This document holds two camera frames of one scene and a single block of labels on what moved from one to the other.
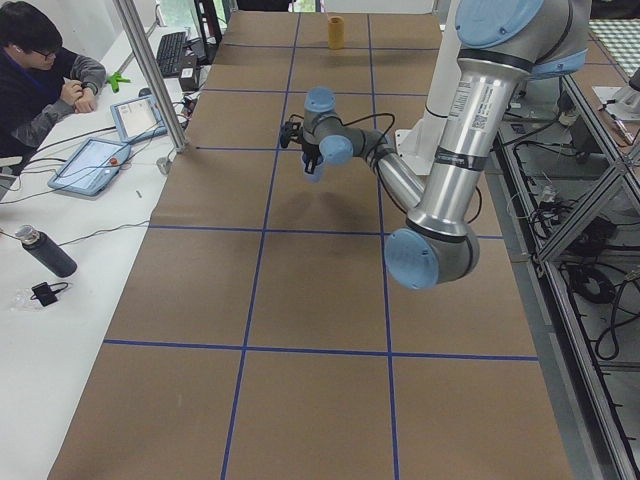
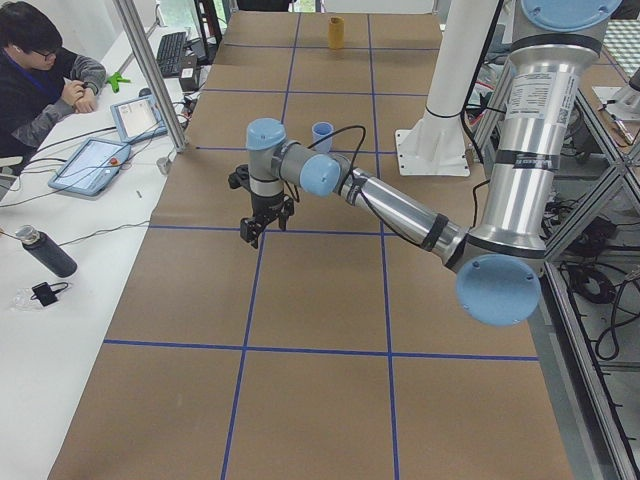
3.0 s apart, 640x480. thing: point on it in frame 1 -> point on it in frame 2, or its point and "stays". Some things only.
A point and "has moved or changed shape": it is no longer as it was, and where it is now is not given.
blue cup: [318, 170] has moved or changed shape
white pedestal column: [421, 145] stays
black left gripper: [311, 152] -> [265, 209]
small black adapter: [44, 293] stays
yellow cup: [336, 32] stays
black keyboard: [170, 54] stays
